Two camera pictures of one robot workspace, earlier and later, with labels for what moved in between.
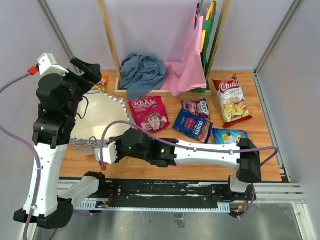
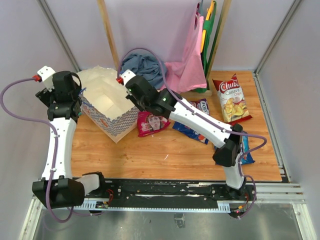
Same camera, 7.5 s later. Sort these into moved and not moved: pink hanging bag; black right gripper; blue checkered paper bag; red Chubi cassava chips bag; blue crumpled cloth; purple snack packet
Moved: blue checkered paper bag; black right gripper
Not moved: purple snack packet; blue crumpled cloth; red Chubi cassava chips bag; pink hanging bag
